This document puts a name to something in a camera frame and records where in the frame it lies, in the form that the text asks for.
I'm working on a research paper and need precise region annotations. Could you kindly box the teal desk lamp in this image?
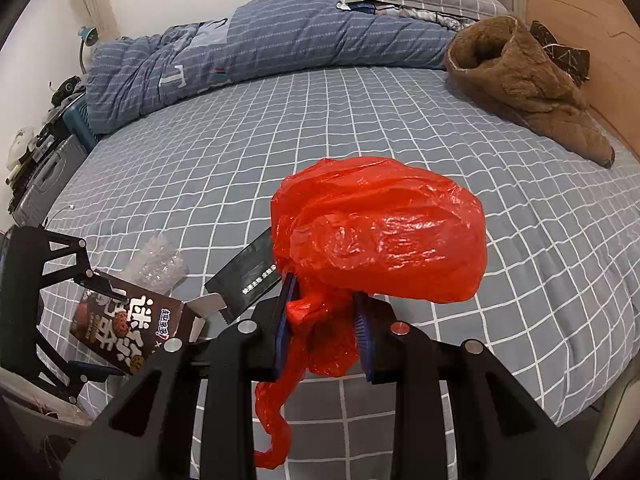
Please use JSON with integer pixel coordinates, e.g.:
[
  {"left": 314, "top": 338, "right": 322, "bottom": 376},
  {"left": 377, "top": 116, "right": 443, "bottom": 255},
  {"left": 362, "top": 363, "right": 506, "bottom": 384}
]
[{"left": 77, "top": 24, "right": 101, "bottom": 77}]

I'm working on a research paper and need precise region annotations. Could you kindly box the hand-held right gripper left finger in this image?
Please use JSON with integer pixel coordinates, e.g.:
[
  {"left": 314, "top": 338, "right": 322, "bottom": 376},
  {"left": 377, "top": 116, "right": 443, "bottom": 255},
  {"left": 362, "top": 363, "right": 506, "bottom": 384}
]
[{"left": 60, "top": 272, "right": 302, "bottom": 480}]

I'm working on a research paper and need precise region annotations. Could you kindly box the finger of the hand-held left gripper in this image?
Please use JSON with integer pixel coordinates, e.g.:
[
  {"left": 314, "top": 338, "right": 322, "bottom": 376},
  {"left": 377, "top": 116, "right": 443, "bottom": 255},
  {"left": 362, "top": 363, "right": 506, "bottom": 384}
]
[
  {"left": 0, "top": 310, "right": 121, "bottom": 404},
  {"left": 2, "top": 225, "right": 117, "bottom": 312}
]

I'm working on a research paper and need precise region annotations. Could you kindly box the bed with grey checked sheet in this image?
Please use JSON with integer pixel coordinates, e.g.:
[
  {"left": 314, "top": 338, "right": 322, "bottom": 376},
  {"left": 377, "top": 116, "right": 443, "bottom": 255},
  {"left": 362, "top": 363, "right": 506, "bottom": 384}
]
[{"left": 0, "top": 67, "right": 640, "bottom": 442}]

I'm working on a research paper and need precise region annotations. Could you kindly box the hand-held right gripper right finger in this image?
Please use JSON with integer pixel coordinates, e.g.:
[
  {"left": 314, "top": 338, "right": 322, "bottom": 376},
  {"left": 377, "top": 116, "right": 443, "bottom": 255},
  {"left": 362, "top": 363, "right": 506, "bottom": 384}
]
[{"left": 352, "top": 292, "right": 592, "bottom": 480}]

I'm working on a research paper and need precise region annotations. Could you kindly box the cream furniture panel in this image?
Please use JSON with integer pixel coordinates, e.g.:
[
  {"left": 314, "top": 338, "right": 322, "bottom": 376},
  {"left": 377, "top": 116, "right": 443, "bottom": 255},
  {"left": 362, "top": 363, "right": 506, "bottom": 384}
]
[{"left": 584, "top": 359, "right": 640, "bottom": 480}]

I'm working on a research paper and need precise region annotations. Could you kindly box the clear bubble wrap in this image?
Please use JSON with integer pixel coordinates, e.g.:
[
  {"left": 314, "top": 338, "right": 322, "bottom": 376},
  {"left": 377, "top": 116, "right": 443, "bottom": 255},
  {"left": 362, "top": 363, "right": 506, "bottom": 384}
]
[{"left": 123, "top": 234, "right": 190, "bottom": 297}]

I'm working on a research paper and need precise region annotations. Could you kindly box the wooden headboard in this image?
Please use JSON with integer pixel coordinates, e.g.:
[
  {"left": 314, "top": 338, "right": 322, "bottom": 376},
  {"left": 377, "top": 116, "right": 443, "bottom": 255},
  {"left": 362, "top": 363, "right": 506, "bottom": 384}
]
[{"left": 524, "top": 0, "right": 640, "bottom": 157}]

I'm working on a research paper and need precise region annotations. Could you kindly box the red plastic bag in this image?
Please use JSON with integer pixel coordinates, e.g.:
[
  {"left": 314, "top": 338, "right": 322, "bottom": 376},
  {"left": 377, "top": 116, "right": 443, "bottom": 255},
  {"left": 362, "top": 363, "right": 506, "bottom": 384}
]
[{"left": 253, "top": 157, "right": 489, "bottom": 470}]

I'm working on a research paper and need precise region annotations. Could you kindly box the teal hard case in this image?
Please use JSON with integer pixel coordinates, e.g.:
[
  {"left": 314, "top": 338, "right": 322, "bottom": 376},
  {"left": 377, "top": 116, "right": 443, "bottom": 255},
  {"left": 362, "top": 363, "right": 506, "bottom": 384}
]
[{"left": 62, "top": 94, "right": 101, "bottom": 149}]

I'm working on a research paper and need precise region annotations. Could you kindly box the dark brown cookie box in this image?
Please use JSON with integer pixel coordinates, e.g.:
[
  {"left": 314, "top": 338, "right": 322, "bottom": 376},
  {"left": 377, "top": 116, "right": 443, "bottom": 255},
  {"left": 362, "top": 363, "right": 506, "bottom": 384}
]
[{"left": 69, "top": 272, "right": 226, "bottom": 376}]

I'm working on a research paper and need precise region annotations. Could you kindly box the grey suitcase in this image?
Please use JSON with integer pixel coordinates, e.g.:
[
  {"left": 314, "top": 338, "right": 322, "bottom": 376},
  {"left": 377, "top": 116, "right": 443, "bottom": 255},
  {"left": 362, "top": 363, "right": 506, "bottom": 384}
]
[{"left": 10, "top": 134, "right": 91, "bottom": 227}]

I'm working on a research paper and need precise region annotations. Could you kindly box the white rounded object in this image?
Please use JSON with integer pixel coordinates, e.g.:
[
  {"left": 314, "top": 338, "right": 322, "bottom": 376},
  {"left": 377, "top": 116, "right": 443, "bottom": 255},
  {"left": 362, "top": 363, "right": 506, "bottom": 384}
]
[{"left": 4, "top": 127, "right": 39, "bottom": 171}]

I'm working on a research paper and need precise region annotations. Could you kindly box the black gear pile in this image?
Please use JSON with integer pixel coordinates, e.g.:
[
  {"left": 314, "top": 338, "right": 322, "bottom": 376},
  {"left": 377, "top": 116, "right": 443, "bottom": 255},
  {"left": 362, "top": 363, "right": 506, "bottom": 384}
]
[{"left": 49, "top": 75, "right": 86, "bottom": 106}]

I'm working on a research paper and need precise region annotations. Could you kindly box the brown fleece jacket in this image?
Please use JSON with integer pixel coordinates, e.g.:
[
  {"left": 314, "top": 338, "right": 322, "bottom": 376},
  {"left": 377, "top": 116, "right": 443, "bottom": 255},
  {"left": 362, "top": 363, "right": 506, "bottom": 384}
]
[{"left": 443, "top": 13, "right": 616, "bottom": 170}]

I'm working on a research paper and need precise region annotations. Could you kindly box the dark patterned cloth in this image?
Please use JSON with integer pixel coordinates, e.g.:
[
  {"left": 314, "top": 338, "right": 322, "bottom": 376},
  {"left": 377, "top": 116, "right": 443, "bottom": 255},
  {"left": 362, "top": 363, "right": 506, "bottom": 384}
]
[{"left": 528, "top": 20, "right": 591, "bottom": 87}]

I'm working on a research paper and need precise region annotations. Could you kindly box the blue checked quilt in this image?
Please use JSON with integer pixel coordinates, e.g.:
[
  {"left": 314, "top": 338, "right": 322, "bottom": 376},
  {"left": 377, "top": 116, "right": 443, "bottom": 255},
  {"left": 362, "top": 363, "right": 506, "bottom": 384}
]
[{"left": 84, "top": 0, "right": 459, "bottom": 137}]

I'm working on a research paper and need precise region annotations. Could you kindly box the black card box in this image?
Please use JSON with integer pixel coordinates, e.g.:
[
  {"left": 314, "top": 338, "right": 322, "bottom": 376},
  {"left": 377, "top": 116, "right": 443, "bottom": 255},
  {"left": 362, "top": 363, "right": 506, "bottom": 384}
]
[{"left": 203, "top": 224, "right": 284, "bottom": 324}]

